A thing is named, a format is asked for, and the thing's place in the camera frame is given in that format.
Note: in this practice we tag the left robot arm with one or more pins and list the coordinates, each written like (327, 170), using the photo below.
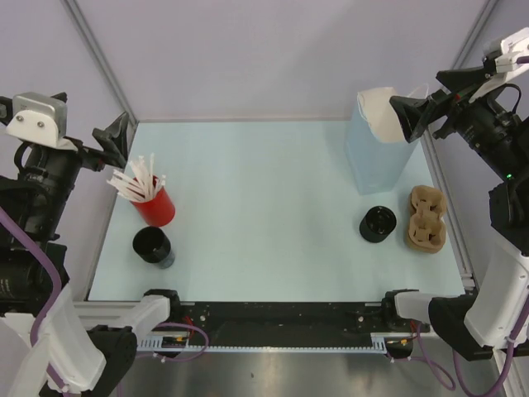
(65, 357)

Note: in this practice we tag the red straw cup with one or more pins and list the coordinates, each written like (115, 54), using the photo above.
(159, 211)

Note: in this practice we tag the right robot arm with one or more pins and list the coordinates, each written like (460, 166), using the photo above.
(496, 317)

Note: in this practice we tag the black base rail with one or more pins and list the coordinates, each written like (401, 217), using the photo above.
(289, 324)

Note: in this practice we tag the white cable duct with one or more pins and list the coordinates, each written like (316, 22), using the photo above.
(376, 344)

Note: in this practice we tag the brown cardboard cup carrier stack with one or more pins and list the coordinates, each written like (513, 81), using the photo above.
(426, 230)

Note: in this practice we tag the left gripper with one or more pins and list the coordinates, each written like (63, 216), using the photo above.
(114, 139)

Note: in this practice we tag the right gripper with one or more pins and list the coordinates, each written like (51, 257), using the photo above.
(417, 114)

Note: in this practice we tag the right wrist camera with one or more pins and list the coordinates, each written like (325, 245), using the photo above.
(507, 57)

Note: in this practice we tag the black cup left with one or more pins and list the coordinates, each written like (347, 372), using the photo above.
(153, 246)

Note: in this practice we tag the light blue paper bag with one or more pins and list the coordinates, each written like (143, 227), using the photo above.
(376, 148)

